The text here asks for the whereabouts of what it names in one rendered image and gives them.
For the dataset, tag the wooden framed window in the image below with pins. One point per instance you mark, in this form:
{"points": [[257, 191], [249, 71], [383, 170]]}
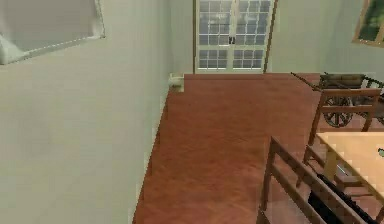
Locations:
{"points": [[370, 21]]}

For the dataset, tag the black object under table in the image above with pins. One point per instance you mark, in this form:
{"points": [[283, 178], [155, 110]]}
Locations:
{"points": [[330, 203]]}

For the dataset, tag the wooden wheeled cart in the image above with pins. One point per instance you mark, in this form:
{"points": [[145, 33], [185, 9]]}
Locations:
{"points": [[343, 100]]}

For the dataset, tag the light wooden table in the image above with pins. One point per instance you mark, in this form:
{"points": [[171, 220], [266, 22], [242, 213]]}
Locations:
{"points": [[360, 153]]}

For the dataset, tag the small green object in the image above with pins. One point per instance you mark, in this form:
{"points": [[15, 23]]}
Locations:
{"points": [[381, 151]]}

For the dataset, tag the white glazed double door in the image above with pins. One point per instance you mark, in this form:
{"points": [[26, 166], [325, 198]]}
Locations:
{"points": [[233, 36]]}

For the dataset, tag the white framed wall picture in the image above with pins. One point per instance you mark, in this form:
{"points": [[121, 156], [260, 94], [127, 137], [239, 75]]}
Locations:
{"points": [[46, 23]]}

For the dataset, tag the brown wooden chair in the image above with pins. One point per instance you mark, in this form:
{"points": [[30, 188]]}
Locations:
{"points": [[346, 110], [296, 180]]}

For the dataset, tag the small white floor object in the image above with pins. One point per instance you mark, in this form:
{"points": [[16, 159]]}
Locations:
{"points": [[176, 80]]}

